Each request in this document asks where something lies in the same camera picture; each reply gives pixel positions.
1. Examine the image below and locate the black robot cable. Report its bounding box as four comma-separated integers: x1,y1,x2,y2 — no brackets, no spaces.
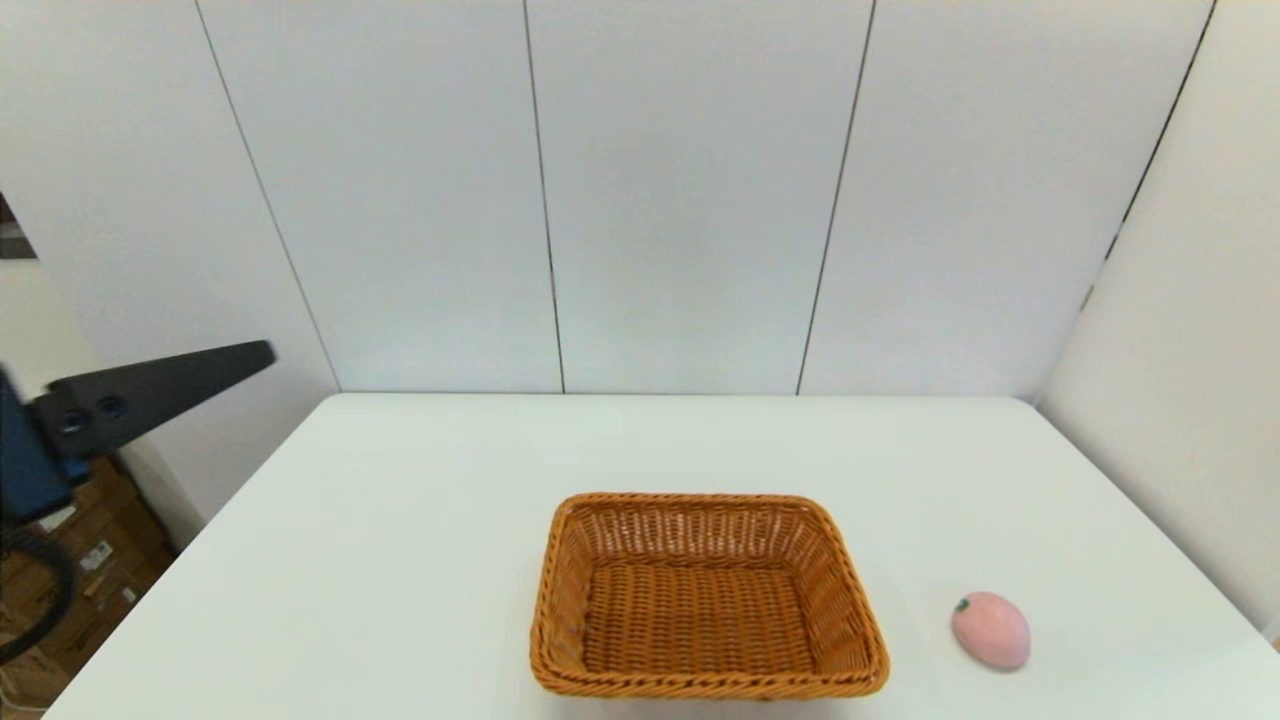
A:
0,524,79,667

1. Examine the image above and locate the brown cardboard box with label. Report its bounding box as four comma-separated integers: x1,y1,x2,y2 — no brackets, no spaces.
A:
45,455,141,541
0,570,179,696
20,510,171,621

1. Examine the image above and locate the orange wicker basket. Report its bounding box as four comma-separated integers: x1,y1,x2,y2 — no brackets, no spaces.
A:
529,491,891,700

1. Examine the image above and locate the dark grey wall fixture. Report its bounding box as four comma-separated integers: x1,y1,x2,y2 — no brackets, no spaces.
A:
0,192,39,262

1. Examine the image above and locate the pink toy peach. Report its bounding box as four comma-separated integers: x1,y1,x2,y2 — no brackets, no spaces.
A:
950,590,1032,671

